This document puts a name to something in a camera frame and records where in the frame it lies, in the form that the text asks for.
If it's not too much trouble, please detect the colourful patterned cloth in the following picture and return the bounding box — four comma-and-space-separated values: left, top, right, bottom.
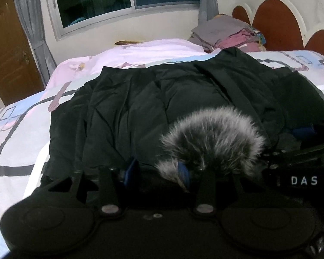
248, 26, 267, 51

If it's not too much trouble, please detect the bed with patterned sheet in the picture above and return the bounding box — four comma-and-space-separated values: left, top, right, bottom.
0, 49, 324, 251

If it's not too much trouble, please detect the pink blanket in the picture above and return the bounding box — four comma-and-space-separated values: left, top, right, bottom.
47, 39, 214, 87

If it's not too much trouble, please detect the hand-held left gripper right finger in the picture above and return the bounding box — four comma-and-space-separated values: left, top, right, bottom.
177, 160, 249, 218

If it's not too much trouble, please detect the sliding glass window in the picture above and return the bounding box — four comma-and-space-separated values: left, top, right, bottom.
44, 0, 203, 39

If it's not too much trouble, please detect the stack of folded clothes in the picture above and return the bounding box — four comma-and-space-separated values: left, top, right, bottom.
189, 15, 256, 53

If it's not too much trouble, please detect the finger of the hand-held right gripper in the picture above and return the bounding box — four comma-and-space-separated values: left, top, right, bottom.
293, 119, 324, 141
270, 142, 324, 165

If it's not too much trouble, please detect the black padded jacket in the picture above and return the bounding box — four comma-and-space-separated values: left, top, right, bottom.
42, 47, 324, 193

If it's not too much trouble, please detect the wooden door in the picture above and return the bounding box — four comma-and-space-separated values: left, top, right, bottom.
0, 0, 45, 106

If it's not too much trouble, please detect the grey curtain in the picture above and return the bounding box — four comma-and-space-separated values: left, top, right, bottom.
11, 0, 57, 73
193, 0, 220, 30

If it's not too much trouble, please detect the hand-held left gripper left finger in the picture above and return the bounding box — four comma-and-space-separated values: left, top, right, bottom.
47, 159, 140, 218

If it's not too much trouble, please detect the red and white headboard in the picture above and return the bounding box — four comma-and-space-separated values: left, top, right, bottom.
232, 0, 324, 60

